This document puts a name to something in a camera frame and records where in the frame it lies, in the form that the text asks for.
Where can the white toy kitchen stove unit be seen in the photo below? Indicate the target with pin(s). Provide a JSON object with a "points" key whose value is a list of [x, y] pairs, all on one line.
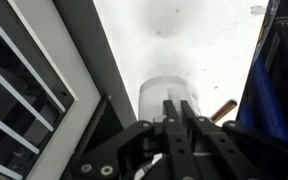
{"points": [[34, 93]]}

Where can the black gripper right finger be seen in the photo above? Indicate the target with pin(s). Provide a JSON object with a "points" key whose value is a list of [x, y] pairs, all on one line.
{"points": [[227, 153]]}

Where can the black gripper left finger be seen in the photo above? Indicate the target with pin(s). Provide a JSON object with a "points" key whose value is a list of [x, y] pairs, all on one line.
{"points": [[174, 143]]}

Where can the brown wooden spoon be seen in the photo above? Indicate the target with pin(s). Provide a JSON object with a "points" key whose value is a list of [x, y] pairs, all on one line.
{"points": [[224, 110]]}

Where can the white cup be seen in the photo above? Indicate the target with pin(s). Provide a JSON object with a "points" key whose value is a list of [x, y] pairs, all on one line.
{"points": [[157, 96]]}

